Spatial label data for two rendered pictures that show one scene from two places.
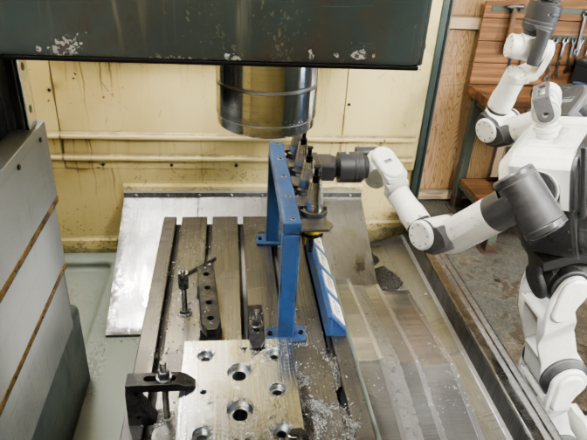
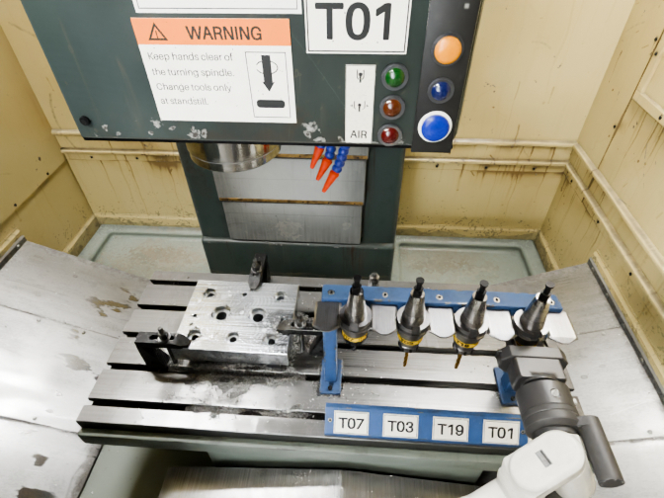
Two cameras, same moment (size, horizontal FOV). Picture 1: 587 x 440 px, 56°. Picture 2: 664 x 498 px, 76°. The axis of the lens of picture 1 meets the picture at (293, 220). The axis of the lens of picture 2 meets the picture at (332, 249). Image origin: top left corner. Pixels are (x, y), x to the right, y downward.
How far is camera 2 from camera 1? 1.29 m
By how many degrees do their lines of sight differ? 79
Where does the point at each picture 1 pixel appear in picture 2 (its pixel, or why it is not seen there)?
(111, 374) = not seen: hidden behind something
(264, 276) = (430, 370)
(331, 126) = not seen: outside the picture
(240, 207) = (626, 376)
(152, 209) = (579, 290)
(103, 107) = (631, 171)
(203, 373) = (262, 294)
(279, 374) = (245, 340)
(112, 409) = not seen: hidden behind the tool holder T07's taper
